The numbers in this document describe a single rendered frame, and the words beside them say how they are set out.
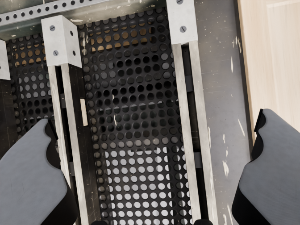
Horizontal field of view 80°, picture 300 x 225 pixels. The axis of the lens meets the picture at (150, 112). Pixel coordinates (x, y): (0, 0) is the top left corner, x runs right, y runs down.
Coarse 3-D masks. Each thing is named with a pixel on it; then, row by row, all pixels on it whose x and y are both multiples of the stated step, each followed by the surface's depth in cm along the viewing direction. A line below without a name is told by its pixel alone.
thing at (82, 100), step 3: (81, 99) 52; (81, 102) 52; (84, 102) 54; (81, 105) 52; (84, 105) 53; (81, 108) 51; (84, 108) 53; (84, 111) 53; (84, 114) 53; (84, 117) 53; (84, 120) 52; (84, 123) 52
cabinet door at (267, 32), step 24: (240, 0) 45; (264, 0) 44; (288, 0) 43; (240, 24) 46; (264, 24) 44; (288, 24) 43; (264, 48) 44; (288, 48) 44; (264, 72) 44; (288, 72) 44; (264, 96) 45; (288, 96) 44; (288, 120) 44
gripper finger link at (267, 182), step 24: (264, 120) 10; (264, 144) 8; (288, 144) 8; (264, 168) 7; (288, 168) 7; (240, 192) 6; (264, 192) 6; (288, 192) 6; (240, 216) 6; (264, 216) 5; (288, 216) 5
